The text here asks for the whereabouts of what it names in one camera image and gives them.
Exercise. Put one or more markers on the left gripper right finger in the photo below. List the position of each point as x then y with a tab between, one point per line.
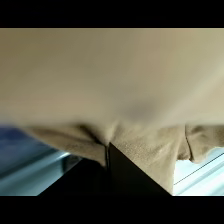
131	176

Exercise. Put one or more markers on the brown garment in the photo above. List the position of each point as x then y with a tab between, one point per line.
110	76

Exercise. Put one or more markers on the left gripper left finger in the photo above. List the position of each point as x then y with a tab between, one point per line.
81	180

